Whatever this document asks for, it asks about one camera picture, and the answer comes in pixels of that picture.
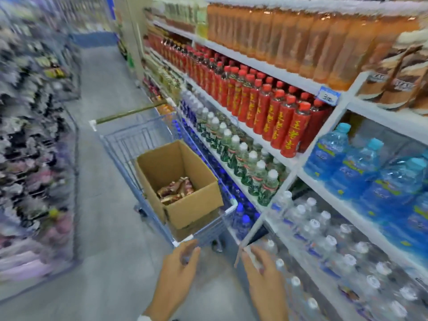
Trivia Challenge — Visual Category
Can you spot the stack of brown snack packets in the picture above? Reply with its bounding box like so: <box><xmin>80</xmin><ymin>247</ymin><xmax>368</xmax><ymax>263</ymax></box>
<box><xmin>357</xmin><ymin>28</ymin><xmax>428</xmax><ymax>116</ymax></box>

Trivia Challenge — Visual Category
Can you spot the bunch of brown bottles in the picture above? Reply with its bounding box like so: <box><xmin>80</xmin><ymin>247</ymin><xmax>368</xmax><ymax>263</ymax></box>
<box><xmin>156</xmin><ymin>177</ymin><xmax>196</xmax><ymax>206</ymax></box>

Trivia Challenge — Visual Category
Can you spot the row of purple-label bottles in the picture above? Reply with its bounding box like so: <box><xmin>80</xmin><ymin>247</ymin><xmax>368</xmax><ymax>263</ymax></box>
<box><xmin>179</xmin><ymin>89</ymin><xmax>208</xmax><ymax>128</ymax></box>

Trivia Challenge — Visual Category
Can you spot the row of large blue water bottles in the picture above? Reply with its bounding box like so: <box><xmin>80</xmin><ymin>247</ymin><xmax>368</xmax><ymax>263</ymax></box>
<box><xmin>304</xmin><ymin>122</ymin><xmax>428</xmax><ymax>262</ymax></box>

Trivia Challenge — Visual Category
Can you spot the row of red drink bottles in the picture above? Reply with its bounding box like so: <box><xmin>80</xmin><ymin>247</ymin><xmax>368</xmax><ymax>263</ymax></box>
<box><xmin>147</xmin><ymin>33</ymin><xmax>335</xmax><ymax>159</ymax></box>

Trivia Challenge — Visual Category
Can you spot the white metal shelf unit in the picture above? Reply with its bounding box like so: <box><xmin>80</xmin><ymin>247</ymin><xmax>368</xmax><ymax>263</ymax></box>
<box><xmin>143</xmin><ymin>0</ymin><xmax>428</xmax><ymax>321</ymax></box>

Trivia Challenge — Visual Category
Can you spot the row of pale yellow bottles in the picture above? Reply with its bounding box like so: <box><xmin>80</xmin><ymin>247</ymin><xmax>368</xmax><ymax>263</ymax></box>
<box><xmin>152</xmin><ymin>0</ymin><xmax>208</xmax><ymax>39</ymax></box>

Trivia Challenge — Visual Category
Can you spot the metal wire shopping cart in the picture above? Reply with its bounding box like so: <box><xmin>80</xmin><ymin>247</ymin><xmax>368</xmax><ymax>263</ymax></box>
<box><xmin>88</xmin><ymin>98</ymin><xmax>239</xmax><ymax>254</ymax></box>

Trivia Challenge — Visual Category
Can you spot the blue and white price tag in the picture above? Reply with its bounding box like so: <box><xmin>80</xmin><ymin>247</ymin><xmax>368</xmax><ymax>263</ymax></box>
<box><xmin>317</xmin><ymin>86</ymin><xmax>341</xmax><ymax>106</ymax></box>

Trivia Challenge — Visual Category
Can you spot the brown cardboard box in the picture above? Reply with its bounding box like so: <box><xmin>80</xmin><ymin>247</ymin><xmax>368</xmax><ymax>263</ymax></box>
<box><xmin>135</xmin><ymin>140</ymin><xmax>224</xmax><ymax>242</ymax></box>

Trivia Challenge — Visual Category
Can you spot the row of green-label bottles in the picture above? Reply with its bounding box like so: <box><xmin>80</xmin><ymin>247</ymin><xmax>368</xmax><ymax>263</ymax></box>
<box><xmin>195</xmin><ymin>107</ymin><xmax>280</xmax><ymax>207</ymax></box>

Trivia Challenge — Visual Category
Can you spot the row of clear white-cap bottles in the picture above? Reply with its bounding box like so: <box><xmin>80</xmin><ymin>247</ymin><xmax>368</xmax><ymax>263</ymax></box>
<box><xmin>260</xmin><ymin>190</ymin><xmax>428</xmax><ymax>321</ymax></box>

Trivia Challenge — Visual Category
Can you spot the person's left hand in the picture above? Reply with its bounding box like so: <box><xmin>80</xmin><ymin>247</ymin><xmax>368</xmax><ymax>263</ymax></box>
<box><xmin>144</xmin><ymin>240</ymin><xmax>201</xmax><ymax>321</ymax></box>

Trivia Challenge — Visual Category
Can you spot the wire rack of hanging goods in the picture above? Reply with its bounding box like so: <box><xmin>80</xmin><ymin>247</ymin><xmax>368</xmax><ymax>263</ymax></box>
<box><xmin>0</xmin><ymin>0</ymin><xmax>81</xmax><ymax>299</ymax></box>

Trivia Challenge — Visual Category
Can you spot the row of orange drink bottles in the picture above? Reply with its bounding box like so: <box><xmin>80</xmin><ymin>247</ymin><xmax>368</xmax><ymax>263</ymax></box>
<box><xmin>207</xmin><ymin>1</ymin><xmax>422</xmax><ymax>93</ymax></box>

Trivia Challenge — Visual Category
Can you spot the row of dark blue bottles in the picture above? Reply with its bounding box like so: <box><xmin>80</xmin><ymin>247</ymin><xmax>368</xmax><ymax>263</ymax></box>
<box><xmin>174</xmin><ymin>119</ymin><xmax>262</xmax><ymax>242</ymax></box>

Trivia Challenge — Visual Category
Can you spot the person's right hand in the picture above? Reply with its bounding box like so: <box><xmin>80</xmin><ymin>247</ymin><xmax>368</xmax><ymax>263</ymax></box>
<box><xmin>241</xmin><ymin>245</ymin><xmax>290</xmax><ymax>321</ymax></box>

